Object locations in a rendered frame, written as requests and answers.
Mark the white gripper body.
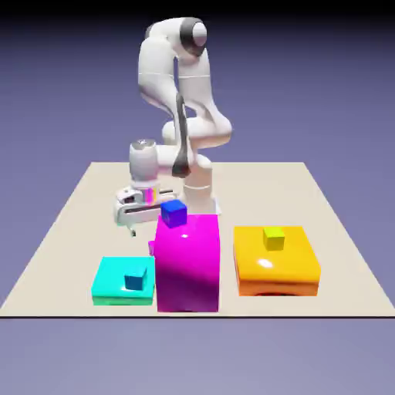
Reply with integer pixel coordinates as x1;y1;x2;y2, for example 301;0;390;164
114;193;177;228

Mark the small blue cube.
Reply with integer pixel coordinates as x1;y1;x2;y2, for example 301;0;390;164
160;199;188;229

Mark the small teal cube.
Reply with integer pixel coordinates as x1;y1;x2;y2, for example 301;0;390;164
123;267;148;292

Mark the small yellow cube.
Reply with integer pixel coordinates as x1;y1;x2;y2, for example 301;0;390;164
262;227;285;252

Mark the large cyan box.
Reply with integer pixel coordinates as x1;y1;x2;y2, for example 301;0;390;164
91;255;156;306

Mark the large magenta box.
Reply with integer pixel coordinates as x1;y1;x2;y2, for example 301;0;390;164
154;213;221;313

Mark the large orange box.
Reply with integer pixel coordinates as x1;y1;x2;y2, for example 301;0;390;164
233;225;322;298

